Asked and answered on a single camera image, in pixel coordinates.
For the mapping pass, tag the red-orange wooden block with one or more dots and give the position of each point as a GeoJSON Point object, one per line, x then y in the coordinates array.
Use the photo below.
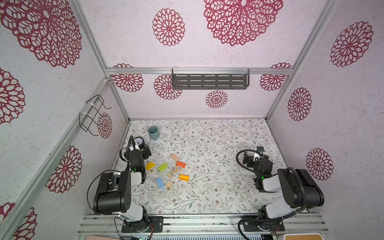
{"type": "Point", "coordinates": [180, 164]}

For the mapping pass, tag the orange white box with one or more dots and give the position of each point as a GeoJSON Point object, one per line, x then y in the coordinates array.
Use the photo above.
{"type": "Point", "coordinates": [301, 236]}

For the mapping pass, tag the black wire wall rack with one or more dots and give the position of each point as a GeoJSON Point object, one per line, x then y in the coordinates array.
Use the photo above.
{"type": "Point", "coordinates": [96, 121]}

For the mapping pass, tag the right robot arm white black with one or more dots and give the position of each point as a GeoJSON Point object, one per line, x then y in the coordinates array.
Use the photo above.
{"type": "Point", "coordinates": [300, 192]}

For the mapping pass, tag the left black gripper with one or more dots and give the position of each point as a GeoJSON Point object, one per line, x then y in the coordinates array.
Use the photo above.
{"type": "Point", "coordinates": [132, 150]}

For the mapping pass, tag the dark grey wall shelf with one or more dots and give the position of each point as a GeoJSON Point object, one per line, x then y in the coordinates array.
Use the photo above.
{"type": "Point", "coordinates": [210, 81]}

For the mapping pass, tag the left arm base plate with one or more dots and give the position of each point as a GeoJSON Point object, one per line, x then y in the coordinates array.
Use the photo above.
{"type": "Point", "coordinates": [146, 225]}

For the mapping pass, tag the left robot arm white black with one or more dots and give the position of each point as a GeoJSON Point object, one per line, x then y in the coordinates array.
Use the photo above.
{"type": "Point", "coordinates": [114, 191]}

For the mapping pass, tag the black alarm clock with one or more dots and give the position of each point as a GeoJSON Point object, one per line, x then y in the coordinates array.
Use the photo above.
{"type": "Point", "coordinates": [139, 141]}

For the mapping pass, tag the aluminium front rail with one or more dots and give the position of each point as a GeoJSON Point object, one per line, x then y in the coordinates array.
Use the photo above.
{"type": "Point", "coordinates": [200, 224]}

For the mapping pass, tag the orange cylinder block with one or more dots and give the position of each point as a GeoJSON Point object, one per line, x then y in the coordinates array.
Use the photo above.
{"type": "Point", "coordinates": [184, 177]}

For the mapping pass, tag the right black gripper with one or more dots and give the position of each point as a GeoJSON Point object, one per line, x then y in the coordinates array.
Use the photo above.
{"type": "Point", "coordinates": [250, 159]}

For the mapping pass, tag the light blue rectangular block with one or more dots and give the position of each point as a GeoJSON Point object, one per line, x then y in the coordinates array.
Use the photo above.
{"type": "Point", "coordinates": [160, 183]}

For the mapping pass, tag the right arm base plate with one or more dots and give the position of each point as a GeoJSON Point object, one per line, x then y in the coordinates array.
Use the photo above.
{"type": "Point", "coordinates": [261, 225]}

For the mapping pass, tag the yellow house-shaped block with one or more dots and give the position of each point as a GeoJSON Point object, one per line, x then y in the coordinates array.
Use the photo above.
{"type": "Point", "coordinates": [150, 166]}

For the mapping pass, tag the lime green rectangular block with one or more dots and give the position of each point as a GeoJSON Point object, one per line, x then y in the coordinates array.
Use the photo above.
{"type": "Point", "coordinates": [162, 167]}

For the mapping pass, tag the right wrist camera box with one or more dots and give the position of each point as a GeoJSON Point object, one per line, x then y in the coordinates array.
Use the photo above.
{"type": "Point", "coordinates": [260, 151]}

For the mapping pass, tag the teal ceramic cup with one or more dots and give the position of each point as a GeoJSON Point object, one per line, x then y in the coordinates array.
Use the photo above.
{"type": "Point", "coordinates": [154, 133]}

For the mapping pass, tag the plain tan wooden block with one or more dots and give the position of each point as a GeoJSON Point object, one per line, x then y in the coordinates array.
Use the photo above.
{"type": "Point", "coordinates": [175, 157]}

